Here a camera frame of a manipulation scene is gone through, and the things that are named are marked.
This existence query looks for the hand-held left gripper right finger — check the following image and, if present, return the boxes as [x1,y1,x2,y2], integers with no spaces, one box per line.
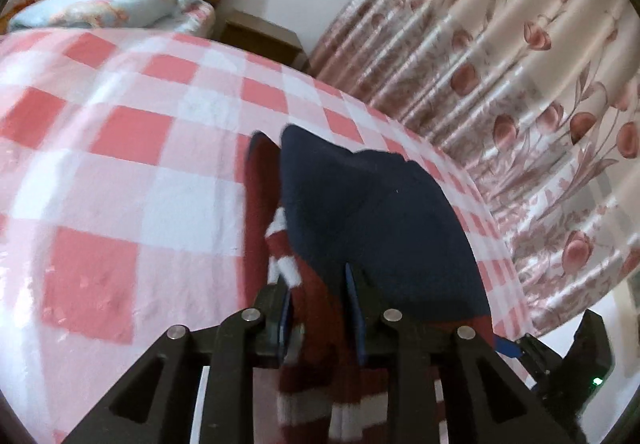
[344,264,573,444]

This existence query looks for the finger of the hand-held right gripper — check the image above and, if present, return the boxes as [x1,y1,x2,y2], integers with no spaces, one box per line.
[494,333,556,377]

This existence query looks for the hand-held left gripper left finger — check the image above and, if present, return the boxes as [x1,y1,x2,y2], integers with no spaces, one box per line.
[62,283,304,444]

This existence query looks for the red white striped shirt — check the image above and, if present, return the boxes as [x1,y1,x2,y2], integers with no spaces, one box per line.
[242,124,501,444]

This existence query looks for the pink checkered bed sheet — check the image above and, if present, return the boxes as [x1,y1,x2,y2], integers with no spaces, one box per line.
[0,26,526,444]

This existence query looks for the floral beige curtain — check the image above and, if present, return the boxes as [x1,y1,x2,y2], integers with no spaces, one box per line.
[310,0,640,337]

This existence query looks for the wooden nightstand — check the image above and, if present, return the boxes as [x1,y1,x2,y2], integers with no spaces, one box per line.
[220,10,308,72]

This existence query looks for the light blue floral pillow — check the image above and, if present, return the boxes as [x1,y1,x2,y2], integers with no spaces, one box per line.
[7,0,206,29]

